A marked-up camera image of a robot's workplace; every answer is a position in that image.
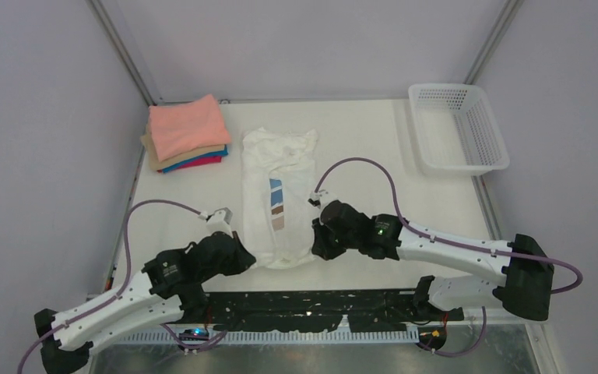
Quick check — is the white printed t-shirt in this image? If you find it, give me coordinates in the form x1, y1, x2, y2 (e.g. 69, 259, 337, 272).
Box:
241, 128, 318, 270

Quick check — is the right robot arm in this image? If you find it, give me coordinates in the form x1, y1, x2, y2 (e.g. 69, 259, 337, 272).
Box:
311, 200, 554, 322

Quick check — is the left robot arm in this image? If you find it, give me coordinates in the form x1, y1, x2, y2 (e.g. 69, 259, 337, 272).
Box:
34, 232, 256, 373

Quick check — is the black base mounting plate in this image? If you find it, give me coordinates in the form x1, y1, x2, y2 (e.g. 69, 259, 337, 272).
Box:
180, 288, 464, 333

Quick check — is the folded magenta t-shirt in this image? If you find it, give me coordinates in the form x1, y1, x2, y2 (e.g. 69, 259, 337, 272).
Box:
176, 155, 223, 169

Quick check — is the folded pink t-shirt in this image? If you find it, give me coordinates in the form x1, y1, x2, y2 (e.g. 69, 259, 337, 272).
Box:
148, 94, 231, 161

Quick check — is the folded tan t-shirt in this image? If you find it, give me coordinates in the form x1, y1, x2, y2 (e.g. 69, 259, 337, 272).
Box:
140, 132, 227, 172

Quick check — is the white plastic laundry basket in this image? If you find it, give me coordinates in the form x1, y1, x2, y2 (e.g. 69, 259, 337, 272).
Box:
408, 83, 510, 177

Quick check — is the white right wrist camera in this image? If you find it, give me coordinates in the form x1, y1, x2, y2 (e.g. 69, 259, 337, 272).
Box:
308, 189, 338, 210

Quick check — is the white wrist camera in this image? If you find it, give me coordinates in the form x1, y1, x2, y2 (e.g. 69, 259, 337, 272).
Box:
308, 189, 338, 210
199, 207, 234, 238

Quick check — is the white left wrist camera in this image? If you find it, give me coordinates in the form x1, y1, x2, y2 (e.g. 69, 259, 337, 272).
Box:
199, 207, 234, 238

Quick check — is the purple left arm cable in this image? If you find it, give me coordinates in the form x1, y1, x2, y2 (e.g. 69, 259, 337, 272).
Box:
16, 199, 228, 374

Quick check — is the white slotted cable duct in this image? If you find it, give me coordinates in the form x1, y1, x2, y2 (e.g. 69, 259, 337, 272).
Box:
114, 326, 419, 345

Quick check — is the aluminium frame rail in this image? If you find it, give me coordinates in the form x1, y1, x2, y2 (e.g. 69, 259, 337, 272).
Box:
87, 0, 164, 105

